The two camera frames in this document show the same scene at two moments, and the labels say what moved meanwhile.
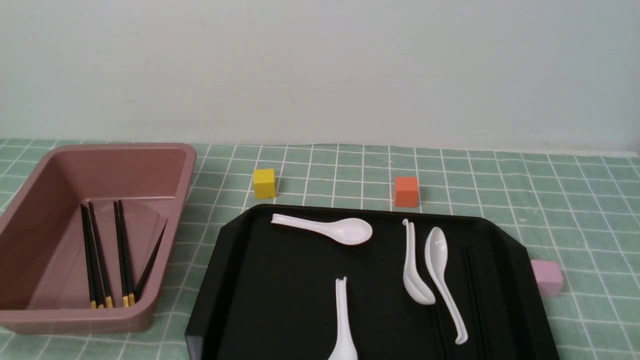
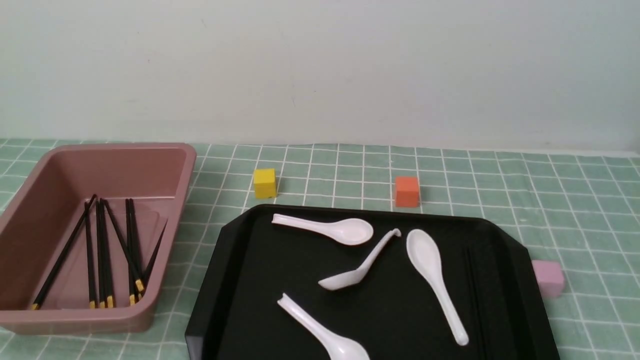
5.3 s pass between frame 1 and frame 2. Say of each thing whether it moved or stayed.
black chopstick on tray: stayed
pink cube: stayed
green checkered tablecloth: stayed
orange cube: stayed
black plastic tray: stayed
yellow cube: stayed
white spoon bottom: moved
